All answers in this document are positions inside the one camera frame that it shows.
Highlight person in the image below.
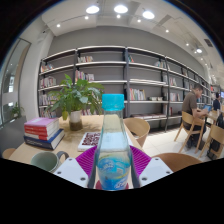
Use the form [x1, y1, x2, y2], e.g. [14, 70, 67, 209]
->
[212, 92, 222, 112]
[181, 83, 209, 149]

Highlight black backpack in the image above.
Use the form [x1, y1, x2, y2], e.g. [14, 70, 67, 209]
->
[215, 113, 224, 129]

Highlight group of wooden chairs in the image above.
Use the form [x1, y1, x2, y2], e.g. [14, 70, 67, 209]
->
[173, 109, 224, 161]

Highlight pink book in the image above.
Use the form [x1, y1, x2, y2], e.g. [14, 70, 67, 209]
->
[23, 116, 60, 130]

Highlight patterned ceramic mug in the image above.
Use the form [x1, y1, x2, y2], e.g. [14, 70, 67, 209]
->
[30, 150, 70, 174]

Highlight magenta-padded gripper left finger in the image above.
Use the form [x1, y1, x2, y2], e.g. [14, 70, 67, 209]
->
[53, 145, 100, 190]

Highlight green potted plant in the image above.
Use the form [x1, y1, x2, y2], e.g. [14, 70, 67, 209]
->
[46, 73, 106, 132]

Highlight small potted plant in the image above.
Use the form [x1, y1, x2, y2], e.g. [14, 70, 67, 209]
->
[9, 102, 25, 119]

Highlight dark blue book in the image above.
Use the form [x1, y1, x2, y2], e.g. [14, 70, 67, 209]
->
[23, 129, 66, 151]

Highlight red book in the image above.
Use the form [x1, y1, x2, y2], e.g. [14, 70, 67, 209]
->
[24, 125, 61, 142]

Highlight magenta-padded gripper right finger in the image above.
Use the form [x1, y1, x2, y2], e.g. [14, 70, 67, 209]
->
[129, 145, 174, 190]

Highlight grey shelf unit with books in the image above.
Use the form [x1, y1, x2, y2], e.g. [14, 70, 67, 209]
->
[37, 45, 213, 133]

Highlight ceiling lights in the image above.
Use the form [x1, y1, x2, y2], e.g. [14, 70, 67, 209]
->
[54, 3, 204, 54]

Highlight clear bottle with blue cap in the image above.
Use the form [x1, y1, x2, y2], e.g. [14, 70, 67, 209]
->
[94, 93, 133, 191]

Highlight laptop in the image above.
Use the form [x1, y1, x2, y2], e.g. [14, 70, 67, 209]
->
[202, 103, 213, 113]

